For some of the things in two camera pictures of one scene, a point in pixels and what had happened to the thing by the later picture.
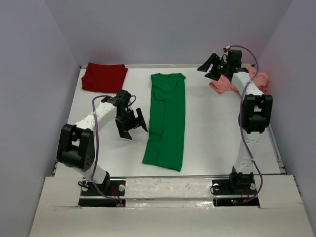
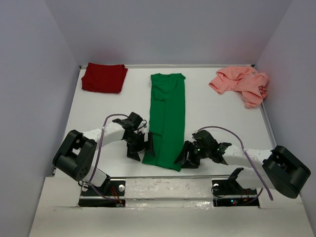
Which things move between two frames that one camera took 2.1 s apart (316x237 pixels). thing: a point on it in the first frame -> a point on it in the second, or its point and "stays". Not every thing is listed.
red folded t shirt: x=104 y=77 stays
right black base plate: x=234 y=187 stays
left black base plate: x=117 y=188 stays
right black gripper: x=211 y=59 -> x=187 y=146
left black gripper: x=124 y=133 -> x=132 y=152
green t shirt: x=166 y=144 stays
